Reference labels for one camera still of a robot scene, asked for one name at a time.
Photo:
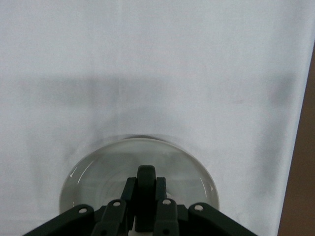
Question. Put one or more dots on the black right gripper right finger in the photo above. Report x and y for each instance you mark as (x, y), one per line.
(167, 216)

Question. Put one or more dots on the gray round plate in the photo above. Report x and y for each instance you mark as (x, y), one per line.
(103, 167)

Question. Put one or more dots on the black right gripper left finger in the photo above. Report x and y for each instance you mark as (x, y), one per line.
(113, 216)

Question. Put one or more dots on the white square cloth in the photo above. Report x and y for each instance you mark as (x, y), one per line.
(147, 73)

